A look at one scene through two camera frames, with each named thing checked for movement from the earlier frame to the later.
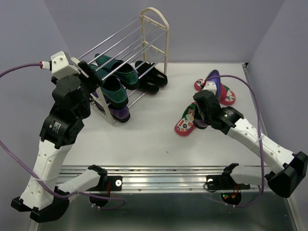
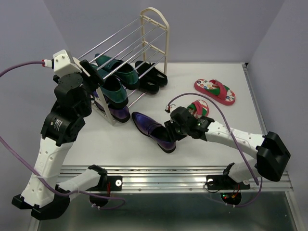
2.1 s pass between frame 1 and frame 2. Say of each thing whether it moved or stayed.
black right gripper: moved
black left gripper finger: stayed
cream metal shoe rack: stayed
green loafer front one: stayed
